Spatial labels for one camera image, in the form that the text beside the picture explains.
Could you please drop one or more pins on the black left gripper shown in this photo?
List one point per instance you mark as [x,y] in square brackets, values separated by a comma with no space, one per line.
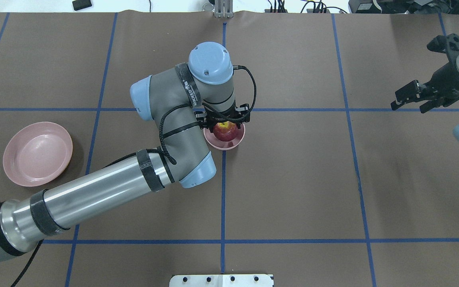
[202,119]

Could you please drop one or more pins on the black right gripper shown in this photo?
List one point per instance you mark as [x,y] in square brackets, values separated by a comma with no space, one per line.
[445,79]

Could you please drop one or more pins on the red apple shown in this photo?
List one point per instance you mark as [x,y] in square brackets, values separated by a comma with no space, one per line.
[225,131]

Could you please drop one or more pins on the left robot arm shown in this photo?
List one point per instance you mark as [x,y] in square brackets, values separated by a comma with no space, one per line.
[181,101]

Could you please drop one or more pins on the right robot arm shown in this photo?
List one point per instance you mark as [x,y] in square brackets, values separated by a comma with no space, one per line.
[396,105]

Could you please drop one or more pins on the pink bowl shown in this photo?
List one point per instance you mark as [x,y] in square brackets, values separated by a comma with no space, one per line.
[214,142]

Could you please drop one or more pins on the pink plate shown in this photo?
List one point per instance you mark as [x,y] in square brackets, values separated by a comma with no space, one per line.
[37,154]

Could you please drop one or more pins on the small black device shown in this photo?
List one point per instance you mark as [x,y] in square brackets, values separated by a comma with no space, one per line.
[81,4]

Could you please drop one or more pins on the aluminium frame post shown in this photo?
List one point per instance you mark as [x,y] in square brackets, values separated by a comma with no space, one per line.
[223,8]

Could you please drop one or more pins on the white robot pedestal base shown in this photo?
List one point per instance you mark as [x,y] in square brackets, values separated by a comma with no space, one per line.
[223,280]

